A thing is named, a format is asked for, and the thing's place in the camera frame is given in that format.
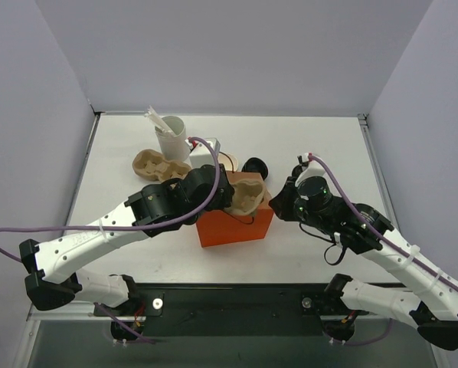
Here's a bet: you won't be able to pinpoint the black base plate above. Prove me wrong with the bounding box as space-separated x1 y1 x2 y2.
110 282 370 342

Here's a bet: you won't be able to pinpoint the stack of black cup lids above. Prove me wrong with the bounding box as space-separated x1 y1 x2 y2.
241 157 269 181

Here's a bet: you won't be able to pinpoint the orange paper takeout bag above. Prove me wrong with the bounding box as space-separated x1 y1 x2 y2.
196 172 274 248

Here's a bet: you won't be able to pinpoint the white cylindrical holder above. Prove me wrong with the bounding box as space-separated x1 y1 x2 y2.
155 116 190 161

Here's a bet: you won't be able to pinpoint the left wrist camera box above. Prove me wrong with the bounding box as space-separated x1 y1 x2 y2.
185 137 221 169

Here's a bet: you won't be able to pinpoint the stack of brown paper cups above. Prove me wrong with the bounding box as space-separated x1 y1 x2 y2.
218 152 239 173

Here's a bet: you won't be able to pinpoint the brown pulp cup carrier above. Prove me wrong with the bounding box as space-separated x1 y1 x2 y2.
132 149 191 182
227 178 270 216

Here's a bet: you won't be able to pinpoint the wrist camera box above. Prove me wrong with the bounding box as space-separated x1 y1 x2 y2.
185 137 221 169
295 153 326 188

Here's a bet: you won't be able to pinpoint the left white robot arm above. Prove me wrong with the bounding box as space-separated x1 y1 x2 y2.
19 165 234 315

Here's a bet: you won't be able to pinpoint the white wrapped stirrers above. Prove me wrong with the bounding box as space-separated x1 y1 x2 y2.
145 106 176 137

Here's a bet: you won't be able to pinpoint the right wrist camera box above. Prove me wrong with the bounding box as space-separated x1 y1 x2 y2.
295 153 326 188

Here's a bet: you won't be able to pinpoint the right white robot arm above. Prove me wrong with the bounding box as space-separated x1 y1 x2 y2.
269 176 458 350

